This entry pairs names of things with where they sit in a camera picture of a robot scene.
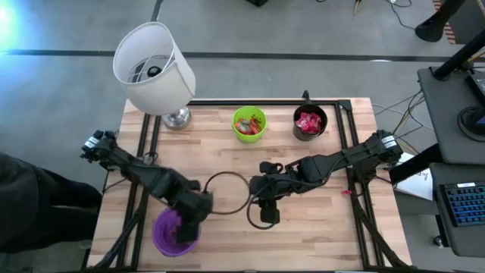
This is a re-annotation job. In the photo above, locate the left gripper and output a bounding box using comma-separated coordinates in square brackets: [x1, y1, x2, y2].
[175, 189, 214, 245]

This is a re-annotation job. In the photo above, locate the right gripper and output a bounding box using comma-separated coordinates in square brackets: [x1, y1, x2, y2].
[248, 172, 301, 225]

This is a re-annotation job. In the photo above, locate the red Skittles packet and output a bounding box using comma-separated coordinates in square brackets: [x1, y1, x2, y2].
[295, 111, 315, 133]

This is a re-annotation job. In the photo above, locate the purple plastic bucket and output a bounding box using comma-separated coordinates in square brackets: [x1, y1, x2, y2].
[152, 206, 202, 258]

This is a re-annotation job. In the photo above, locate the black plastic bucket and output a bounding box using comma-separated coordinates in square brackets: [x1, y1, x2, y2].
[293, 104, 329, 143]

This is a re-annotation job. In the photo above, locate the green plastic bucket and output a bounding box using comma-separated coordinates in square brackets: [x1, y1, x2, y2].
[231, 105, 268, 144]

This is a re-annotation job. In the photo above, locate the white shade table lamp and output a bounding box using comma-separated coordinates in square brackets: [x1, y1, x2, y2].
[112, 21, 197, 130]

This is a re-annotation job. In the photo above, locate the black desk leg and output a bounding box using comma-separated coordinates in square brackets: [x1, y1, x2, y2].
[389, 143, 444, 186]

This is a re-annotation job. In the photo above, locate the white paper sheet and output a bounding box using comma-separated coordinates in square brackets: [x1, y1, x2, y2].
[393, 151, 435, 202]

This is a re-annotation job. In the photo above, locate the person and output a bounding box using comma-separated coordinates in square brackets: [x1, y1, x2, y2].
[0, 151, 104, 254]

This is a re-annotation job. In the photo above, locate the grey desk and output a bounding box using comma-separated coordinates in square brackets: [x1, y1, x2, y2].
[430, 162, 485, 259]
[416, 66, 485, 165]

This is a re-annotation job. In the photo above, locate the black backlit keyboard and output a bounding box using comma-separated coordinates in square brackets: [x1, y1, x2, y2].
[441, 181, 485, 228]

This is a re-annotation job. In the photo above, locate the black round stand base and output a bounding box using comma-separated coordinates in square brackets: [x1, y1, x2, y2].
[456, 105, 485, 143]

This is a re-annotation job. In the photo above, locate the person's leg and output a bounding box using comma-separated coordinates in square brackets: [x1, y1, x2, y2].
[414, 0, 468, 43]

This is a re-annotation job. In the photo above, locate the black diagonal pole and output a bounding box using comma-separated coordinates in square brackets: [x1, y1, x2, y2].
[431, 28, 485, 82]

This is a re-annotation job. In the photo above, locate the red white striped rug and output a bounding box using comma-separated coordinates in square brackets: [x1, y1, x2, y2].
[432, 0, 458, 46]

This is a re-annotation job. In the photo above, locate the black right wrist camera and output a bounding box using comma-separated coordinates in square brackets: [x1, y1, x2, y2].
[258, 161, 285, 176]

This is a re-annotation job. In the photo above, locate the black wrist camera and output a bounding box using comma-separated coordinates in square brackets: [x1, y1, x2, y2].
[258, 161, 285, 176]
[181, 179, 202, 192]

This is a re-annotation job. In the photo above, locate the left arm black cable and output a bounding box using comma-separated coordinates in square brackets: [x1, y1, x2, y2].
[203, 171, 252, 216]

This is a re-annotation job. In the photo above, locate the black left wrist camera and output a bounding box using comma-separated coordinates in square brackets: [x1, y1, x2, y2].
[181, 179, 202, 192]

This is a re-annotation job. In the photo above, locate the black floor cable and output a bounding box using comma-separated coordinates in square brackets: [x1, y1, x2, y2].
[384, 0, 418, 31]

